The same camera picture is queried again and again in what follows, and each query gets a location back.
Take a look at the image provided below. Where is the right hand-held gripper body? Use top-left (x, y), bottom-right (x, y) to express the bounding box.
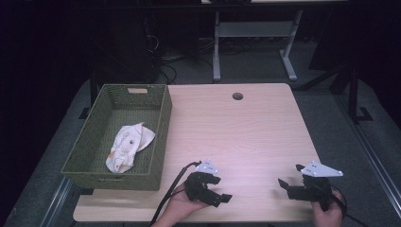
top-left (287, 160), bottom-right (344, 212)

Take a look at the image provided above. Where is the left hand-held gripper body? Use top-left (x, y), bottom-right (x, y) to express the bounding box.
top-left (183, 159), bottom-right (219, 202)

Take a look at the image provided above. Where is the white printed cloth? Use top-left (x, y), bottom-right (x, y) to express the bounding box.
top-left (105, 122), bottom-right (156, 174)

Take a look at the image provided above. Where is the green woven basket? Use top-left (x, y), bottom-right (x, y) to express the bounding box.
top-left (61, 83), bottom-right (173, 192)

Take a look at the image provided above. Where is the person's left hand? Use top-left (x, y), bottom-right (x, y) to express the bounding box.
top-left (163, 190), bottom-right (210, 227)

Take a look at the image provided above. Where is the person's right hand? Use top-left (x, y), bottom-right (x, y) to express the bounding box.
top-left (310, 188), bottom-right (346, 227)

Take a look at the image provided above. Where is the black metal stand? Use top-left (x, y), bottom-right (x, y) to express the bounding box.
top-left (345, 64), bottom-right (375, 125)

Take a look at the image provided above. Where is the black table leg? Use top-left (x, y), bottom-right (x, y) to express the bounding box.
top-left (78, 71), bottom-right (99, 121)

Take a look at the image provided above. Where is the dark computer cabinet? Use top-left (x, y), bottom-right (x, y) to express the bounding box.
top-left (93, 12), bottom-right (160, 85)

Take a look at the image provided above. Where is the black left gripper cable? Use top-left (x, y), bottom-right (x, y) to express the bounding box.
top-left (148, 160), bottom-right (202, 227)

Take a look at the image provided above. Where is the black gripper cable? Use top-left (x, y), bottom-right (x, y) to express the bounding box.
top-left (330, 183), bottom-right (371, 227)
top-left (148, 160), bottom-right (202, 227)

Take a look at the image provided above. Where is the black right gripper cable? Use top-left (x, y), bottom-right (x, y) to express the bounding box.
top-left (330, 183), bottom-right (371, 227)

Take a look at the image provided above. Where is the metal floor rail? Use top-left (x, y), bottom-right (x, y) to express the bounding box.
top-left (39, 175), bottom-right (74, 227)
top-left (333, 94), bottom-right (401, 219)

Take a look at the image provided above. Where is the tangle of floor cables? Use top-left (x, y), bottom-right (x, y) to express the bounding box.
top-left (146, 33), bottom-right (216, 85)

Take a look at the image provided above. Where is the white metal desk frame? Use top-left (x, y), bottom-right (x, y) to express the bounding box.
top-left (212, 9), bottom-right (305, 83)

